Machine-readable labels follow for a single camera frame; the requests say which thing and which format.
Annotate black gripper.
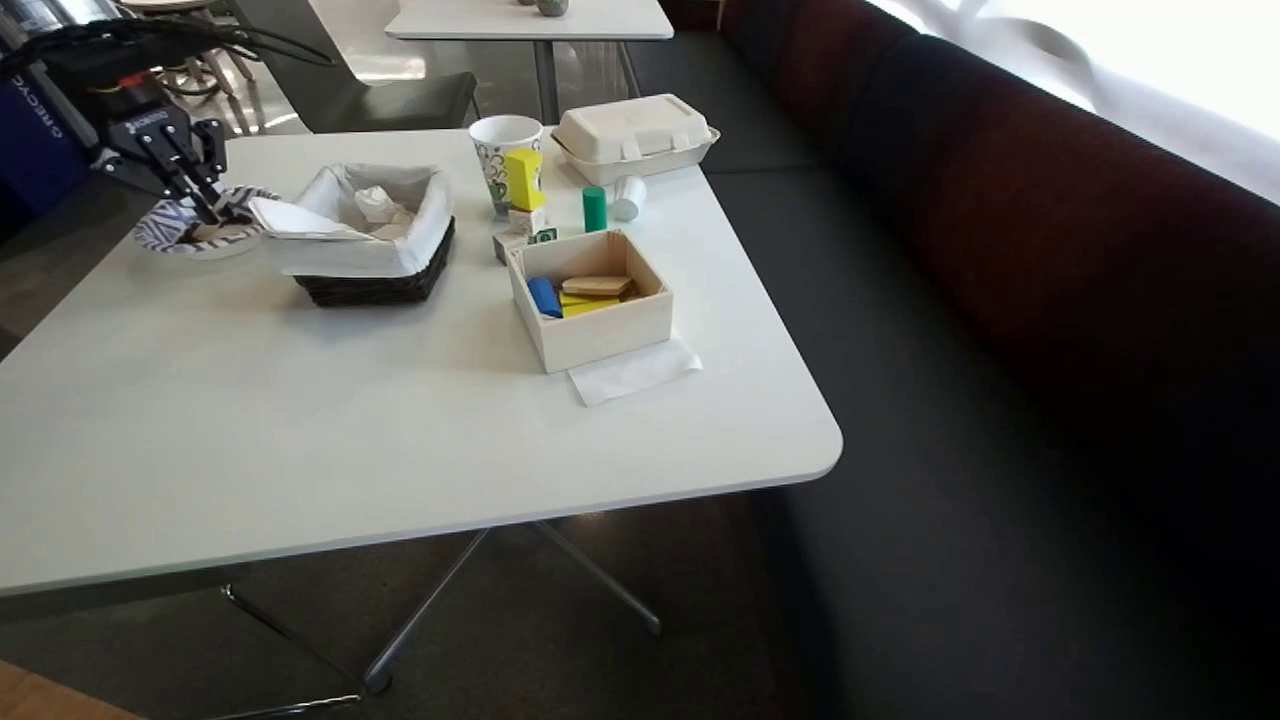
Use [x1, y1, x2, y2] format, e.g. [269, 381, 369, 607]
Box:
[92, 105, 232, 224]

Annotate printed paper cup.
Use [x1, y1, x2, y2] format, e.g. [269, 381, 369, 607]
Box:
[464, 111, 550, 221]

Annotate small white pod cup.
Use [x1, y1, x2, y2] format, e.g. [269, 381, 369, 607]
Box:
[608, 177, 651, 224]

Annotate blue cabinet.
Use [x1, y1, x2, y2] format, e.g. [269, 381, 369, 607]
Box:
[0, 0, 162, 217]

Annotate crumpled white paper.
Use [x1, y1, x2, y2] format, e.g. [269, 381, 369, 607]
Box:
[348, 183, 399, 227]

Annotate white table slab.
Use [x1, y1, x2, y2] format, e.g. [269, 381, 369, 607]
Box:
[307, 0, 432, 89]

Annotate black basket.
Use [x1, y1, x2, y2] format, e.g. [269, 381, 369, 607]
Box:
[292, 217, 460, 311]

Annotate blue toy block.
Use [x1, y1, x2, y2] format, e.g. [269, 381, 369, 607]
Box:
[525, 274, 568, 320]

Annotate flat yellow toy block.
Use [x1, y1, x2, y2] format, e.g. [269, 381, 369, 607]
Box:
[556, 291, 629, 324]

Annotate plain wooden toy block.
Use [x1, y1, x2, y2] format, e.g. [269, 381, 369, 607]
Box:
[556, 274, 633, 300]

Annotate white wooden box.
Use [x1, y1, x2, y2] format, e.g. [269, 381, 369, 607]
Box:
[499, 224, 679, 381]

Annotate white foam clamshell container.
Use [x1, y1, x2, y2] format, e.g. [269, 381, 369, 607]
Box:
[546, 89, 725, 190]

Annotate white paper napkin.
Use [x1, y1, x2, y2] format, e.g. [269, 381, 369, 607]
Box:
[564, 337, 704, 408]

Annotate metal folding table legs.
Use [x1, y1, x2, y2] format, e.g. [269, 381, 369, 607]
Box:
[217, 515, 668, 714]

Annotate dark red bench sofa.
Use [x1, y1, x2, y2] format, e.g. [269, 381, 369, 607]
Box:
[662, 0, 1280, 720]

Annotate metal chair frame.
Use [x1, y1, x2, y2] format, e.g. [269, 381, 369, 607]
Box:
[116, 0, 270, 135]

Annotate black cable chain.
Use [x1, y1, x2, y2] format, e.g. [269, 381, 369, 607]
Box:
[0, 12, 330, 89]

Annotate white pedestal table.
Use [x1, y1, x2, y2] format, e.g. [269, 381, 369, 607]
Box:
[379, 0, 679, 126]

